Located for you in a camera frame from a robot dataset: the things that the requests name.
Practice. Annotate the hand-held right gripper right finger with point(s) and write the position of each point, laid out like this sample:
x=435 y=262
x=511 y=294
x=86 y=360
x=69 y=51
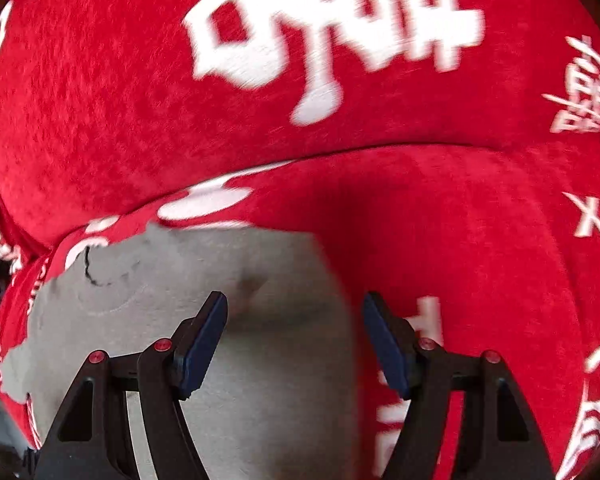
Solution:
x=391 y=350

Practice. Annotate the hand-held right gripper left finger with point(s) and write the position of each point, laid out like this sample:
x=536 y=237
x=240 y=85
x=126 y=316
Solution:
x=200 y=350

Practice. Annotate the grey small garment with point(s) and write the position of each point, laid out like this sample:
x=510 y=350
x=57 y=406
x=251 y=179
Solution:
x=260 y=360

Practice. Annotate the red printed blanket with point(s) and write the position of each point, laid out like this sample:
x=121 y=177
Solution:
x=300 y=110

